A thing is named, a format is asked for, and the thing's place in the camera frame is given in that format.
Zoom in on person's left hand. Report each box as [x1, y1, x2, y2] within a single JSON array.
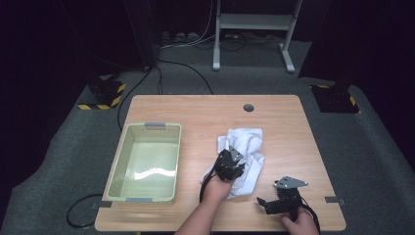
[[202, 177, 235, 206]]

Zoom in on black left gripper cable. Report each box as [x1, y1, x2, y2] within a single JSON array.
[[199, 165, 218, 204]]

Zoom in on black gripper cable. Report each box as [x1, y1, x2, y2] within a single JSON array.
[[199, 165, 218, 204], [300, 195, 321, 234]]

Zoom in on white metal stand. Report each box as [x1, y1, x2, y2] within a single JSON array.
[[212, 0, 302, 73]]

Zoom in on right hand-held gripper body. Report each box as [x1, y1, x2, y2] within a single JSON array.
[[273, 175, 309, 220]]

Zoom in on curved black floor cable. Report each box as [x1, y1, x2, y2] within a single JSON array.
[[158, 59, 214, 96]]

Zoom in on black looped floor cable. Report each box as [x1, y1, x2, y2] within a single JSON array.
[[67, 193, 104, 229]]

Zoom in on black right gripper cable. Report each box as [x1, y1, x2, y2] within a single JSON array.
[[300, 195, 321, 234]]

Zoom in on dark power strip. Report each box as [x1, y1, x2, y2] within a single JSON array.
[[161, 30, 202, 45]]

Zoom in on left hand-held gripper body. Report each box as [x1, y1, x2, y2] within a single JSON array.
[[213, 145, 246, 182]]

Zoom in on long black floor cable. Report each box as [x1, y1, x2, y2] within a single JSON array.
[[116, 65, 155, 131]]

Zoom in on person's right hand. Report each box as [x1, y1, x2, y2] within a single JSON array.
[[281, 209, 320, 235]]

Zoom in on grey table edge bracket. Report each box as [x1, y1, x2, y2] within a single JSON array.
[[324, 196, 346, 207], [91, 200, 114, 210]]

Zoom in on pale green plastic basket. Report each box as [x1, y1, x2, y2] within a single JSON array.
[[103, 121, 182, 205]]

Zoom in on black yellow striped stand base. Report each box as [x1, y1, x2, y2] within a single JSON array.
[[309, 84, 361, 115], [77, 76, 127, 111]]

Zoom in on white towel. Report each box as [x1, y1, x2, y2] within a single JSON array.
[[200, 127, 266, 200]]

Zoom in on white cable bundle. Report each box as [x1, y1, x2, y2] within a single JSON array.
[[160, 0, 217, 50]]

